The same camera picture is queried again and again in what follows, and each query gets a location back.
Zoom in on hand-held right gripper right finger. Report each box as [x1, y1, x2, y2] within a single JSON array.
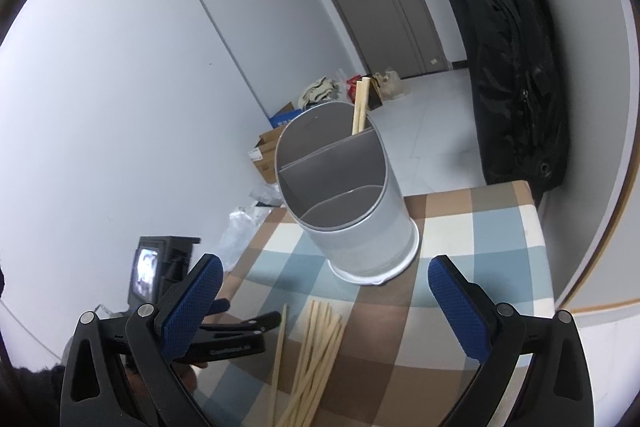
[[427, 255, 596, 427]]

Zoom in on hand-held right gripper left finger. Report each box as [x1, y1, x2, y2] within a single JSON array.
[[60, 253, 226, 427]]

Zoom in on wooden chopstick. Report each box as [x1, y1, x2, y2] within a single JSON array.
[[269, 304, 289, 427], [352, 78, 366, 136], [357, 77, 374, 132]]

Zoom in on bundle of wooden chopsticks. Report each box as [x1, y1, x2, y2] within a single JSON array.
[[287, 299, 347, 427]]

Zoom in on grey metal utensil holder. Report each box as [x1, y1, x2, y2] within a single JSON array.
[[274, 102, 420, 286]]

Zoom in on person's left forearm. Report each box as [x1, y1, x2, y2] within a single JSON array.
[[0, 354, 66, 427]]

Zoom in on person's left hand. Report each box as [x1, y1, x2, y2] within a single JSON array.
[[175, 359, 210, 408]]

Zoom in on checked tablecloth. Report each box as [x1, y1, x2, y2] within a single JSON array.
[[192, 181, 556, 427]]

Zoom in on clear plastic bags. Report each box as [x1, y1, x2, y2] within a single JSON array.
[[217, 184, 283, 273]]

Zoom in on brown cardboard box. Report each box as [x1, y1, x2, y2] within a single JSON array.
[[247, 127, 286, 182]]

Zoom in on blue cardboard box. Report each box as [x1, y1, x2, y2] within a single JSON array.
[[269, 103, 301, 128]]

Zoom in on black backpack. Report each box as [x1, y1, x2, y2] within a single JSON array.
[[451, 0, 571, 208]]

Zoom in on beige plastic bag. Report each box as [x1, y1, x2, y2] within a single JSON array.
[[372, 68, 412, 100]]

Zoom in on beige cloth pile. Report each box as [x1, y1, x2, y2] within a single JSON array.
[[298, 77, 341, 108]]

